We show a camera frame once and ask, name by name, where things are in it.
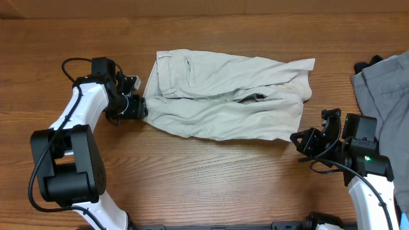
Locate beige cargo shorts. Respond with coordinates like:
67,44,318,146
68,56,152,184
144,49,315,141

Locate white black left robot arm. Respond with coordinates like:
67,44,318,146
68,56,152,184
27,57,148,229

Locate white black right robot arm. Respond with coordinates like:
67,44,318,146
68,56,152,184
290,109,399,230

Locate grey shorts pile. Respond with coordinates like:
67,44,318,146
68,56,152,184
350,52,408,214

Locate black garment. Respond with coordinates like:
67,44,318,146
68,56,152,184
353,55,383,74

